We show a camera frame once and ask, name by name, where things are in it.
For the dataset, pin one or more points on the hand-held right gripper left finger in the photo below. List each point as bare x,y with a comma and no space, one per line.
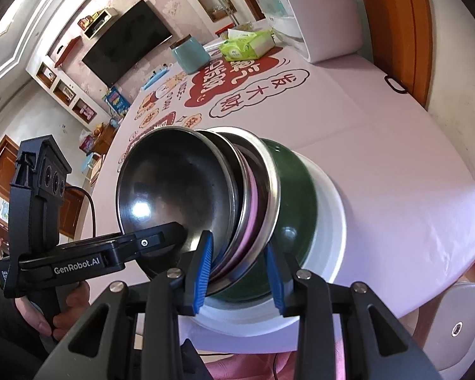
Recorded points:
202,277

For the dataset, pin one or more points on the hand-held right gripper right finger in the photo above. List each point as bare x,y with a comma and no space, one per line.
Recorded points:
275,281

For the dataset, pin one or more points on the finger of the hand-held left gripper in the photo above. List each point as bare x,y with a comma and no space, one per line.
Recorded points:
158,239

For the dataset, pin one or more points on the pink steel bowl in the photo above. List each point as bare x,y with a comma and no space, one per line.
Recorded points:
174,174
250,213

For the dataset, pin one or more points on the large white plate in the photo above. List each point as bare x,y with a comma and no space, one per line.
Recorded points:
328,225

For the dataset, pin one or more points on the green plate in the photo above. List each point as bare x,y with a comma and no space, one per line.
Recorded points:
297,206

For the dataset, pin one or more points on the large steel bowl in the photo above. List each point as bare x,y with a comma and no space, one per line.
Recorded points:
276,190

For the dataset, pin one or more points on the person's left hand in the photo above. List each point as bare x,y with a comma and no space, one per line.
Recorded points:
78,296

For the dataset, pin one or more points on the person's pink pants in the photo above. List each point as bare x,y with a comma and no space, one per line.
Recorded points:
241,369

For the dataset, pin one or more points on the blue stool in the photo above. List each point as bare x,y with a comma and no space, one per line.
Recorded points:
91,164

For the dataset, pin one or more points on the red tissue box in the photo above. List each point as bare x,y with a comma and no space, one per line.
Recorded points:
88,143

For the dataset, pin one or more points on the brown wooden door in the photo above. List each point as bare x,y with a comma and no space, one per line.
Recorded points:
0,162

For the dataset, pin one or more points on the colourful box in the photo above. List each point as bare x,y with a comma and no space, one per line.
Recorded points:
118,99

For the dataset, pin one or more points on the blue tray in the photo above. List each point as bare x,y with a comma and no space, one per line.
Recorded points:
156,78

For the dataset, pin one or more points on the blue canister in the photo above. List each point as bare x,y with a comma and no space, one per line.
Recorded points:
190,57

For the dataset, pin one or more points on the white chair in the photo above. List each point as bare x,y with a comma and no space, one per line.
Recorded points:
459,324

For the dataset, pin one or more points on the black television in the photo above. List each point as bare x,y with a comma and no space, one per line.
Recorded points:
122,47

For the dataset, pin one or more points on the green wipes pack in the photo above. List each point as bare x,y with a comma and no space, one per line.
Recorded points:
245,45

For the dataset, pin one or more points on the cream floating shelf box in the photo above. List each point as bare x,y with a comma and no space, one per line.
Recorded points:
99,23

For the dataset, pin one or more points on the white appliance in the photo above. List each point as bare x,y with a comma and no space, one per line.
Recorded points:
324,8

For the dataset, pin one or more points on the white wall shelf unit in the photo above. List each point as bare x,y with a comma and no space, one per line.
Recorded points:
63,91

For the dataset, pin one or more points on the red wall shelf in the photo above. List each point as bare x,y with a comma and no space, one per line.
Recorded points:
69,49

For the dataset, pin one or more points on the orange wooden door frame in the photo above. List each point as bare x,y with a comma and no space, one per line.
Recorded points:
399,27

